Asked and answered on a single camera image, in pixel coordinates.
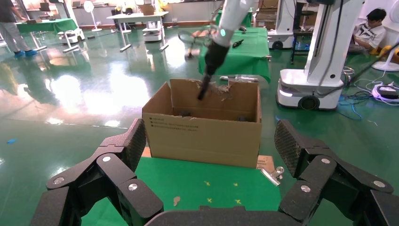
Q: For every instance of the yellow object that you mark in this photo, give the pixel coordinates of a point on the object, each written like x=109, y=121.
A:
x=385, y=50

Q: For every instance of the grey metal bar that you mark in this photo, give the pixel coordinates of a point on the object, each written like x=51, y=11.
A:
x=240, y=78

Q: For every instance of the small brown cardboard scrap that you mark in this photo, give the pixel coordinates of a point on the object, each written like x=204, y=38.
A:
x=176, y=201

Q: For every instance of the white standing fan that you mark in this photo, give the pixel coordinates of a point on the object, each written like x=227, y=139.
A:
x=88, y=6

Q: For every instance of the white fan stand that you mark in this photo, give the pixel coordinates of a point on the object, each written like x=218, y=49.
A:
x=386, y=66

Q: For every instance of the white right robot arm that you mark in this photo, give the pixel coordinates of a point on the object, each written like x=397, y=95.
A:
x=232, y=18

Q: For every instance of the standing person in dark shirt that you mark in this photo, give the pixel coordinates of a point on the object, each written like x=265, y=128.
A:
x=11, y=31

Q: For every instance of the seated person in white shirt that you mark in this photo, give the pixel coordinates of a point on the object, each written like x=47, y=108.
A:
x=369, y=34

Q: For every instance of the small black tool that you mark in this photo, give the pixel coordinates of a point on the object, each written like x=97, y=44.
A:
x=238, y=43

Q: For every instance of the black monitor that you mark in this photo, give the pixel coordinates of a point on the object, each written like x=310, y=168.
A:
x=45, y=7

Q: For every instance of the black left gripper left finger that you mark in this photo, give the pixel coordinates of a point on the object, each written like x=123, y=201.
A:
x=124, y=174

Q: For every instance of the blue litter scrap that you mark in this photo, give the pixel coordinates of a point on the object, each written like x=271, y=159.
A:
x=11, y=141

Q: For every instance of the large open cardboard carton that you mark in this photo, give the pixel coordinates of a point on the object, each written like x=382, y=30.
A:
x=202, y=140

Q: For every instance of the silver metal binder clip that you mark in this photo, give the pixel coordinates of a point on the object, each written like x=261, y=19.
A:
x=271, y=176

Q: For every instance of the stacked brown cardboard boxes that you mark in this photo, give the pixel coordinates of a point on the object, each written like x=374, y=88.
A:
x=268, y=15

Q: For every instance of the white power strip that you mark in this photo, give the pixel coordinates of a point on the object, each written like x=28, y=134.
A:
x=386, y=92

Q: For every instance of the white wheeled robot chassis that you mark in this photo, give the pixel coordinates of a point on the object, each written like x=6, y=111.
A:
x=285, y=18
x=311, y=87

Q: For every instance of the low white robot base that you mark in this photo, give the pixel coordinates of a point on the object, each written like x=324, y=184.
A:
x=152, y=34
x=73, y=35

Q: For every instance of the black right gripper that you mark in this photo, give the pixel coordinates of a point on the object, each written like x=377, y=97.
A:
x=216, y=59

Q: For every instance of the table with green cloth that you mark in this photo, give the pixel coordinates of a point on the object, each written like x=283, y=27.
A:
x=247, y=20
x=249, y=59
x=46, y=25

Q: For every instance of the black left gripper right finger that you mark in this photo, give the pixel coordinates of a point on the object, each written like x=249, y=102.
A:
x=318, y=168

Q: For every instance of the brown box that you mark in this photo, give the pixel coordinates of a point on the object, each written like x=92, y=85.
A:
x=146, y=10

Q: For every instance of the white work table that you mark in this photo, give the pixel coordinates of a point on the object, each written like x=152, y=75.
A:
x=137, y=16

